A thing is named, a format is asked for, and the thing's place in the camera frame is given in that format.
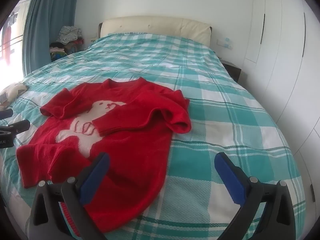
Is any red sweater with white dog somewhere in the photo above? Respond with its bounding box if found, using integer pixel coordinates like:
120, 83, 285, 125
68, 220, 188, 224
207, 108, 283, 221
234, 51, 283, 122
16, 78, 191, 232

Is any pile of clothes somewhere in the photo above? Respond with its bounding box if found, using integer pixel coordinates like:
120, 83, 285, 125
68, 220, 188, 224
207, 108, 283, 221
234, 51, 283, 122
49, 26, 84, 62

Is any small device on pillow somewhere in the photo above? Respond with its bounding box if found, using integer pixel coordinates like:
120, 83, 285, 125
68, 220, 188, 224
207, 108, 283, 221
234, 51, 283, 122
0, 92, 8, 105

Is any patterned cream pillow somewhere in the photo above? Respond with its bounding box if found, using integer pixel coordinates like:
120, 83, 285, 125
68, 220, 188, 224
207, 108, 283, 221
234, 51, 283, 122
1, 83, 29, 111

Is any teal plaid bedspread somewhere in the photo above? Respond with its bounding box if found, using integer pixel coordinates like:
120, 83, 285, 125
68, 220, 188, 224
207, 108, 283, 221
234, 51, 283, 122
1, 34, 306, 239

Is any teal curtain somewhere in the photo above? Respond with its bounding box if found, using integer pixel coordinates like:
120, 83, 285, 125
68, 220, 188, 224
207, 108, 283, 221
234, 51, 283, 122
22, 0, 76, 76

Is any dark wooden nightstand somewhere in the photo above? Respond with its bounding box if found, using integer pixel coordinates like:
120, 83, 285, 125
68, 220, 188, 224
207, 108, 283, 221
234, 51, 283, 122
221, 60, 241, 82

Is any white wardrobe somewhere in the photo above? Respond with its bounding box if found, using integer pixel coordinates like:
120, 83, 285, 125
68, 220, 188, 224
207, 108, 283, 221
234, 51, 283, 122
244, 0, 320, 221

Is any cream padded headboard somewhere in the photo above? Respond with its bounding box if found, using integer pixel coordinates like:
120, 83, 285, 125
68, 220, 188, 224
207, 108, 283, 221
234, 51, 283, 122
98, 16, 212, 47

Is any white wall socket panel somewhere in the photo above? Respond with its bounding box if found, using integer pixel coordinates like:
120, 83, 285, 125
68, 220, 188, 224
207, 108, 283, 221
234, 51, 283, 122
217, 38, 233, 50

